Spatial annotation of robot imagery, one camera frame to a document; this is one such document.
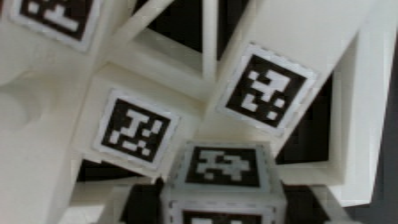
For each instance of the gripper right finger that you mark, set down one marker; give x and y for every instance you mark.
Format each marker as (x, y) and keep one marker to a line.
(304, 211)

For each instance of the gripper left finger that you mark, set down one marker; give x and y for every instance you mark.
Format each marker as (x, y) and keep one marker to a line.
(141, 211)

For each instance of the white chair seat block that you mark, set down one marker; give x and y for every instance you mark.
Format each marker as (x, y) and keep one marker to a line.
(360, 81)

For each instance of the white tagged cube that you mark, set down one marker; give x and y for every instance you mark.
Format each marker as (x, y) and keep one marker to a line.
(224, 183)

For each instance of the white long chair bar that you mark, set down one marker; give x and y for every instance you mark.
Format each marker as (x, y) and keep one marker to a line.
(137, 123)

